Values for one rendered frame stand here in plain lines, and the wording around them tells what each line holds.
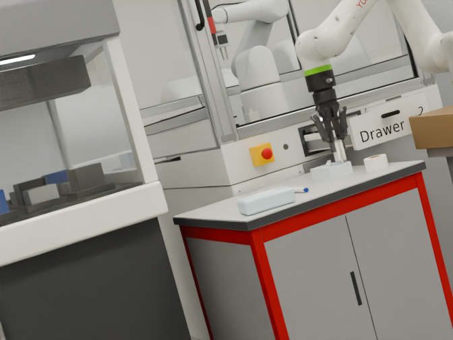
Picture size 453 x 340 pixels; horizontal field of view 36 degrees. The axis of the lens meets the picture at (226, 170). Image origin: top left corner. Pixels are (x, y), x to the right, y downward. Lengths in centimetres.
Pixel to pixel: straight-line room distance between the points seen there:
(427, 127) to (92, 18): 114
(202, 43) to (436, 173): 113
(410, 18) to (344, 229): 84
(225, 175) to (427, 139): 71
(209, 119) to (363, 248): 78
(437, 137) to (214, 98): 77
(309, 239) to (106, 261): 63
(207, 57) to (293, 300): 98
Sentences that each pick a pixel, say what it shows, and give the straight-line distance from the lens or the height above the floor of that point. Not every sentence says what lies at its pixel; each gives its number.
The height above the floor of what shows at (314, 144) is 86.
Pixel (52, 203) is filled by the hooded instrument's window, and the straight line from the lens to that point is 209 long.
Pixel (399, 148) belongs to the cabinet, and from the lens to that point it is 291.
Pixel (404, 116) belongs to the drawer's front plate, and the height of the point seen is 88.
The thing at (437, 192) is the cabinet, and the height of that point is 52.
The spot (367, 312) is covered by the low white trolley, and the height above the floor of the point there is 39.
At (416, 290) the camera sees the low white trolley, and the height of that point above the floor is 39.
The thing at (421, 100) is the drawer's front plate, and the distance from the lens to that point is 298.
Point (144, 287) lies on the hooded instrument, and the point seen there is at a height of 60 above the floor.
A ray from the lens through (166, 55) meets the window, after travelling 282.
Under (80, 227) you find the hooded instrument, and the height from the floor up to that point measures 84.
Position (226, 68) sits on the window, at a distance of 257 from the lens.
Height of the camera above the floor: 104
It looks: 4 degrees down
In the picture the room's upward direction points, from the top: 15 degrees counter-clockwise
